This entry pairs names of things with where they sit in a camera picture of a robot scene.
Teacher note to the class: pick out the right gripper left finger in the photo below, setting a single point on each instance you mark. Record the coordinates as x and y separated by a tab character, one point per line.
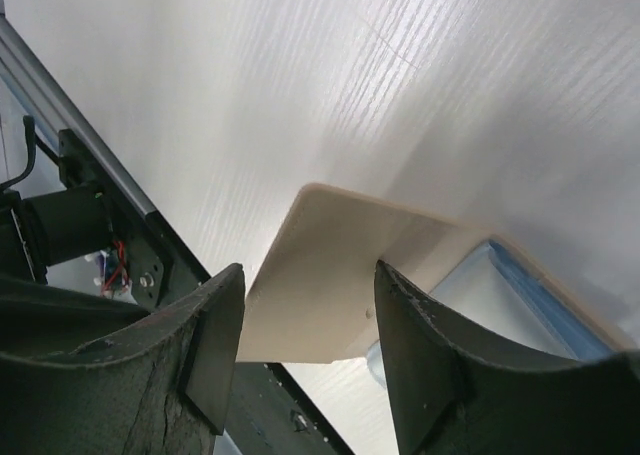
82	374

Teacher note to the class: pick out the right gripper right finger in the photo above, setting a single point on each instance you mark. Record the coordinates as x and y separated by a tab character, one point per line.
456	387

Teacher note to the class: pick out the light blue card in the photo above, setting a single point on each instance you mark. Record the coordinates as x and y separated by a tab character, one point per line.
491	312

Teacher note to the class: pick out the beige card holder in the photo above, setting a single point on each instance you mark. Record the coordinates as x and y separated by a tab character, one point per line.
312	301

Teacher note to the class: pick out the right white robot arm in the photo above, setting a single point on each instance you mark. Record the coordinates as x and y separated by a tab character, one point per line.
55	230

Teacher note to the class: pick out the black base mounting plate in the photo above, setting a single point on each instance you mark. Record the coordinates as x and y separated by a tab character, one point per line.
269	412

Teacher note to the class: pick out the aluminium front rail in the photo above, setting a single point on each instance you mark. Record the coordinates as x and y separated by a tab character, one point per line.
43	98

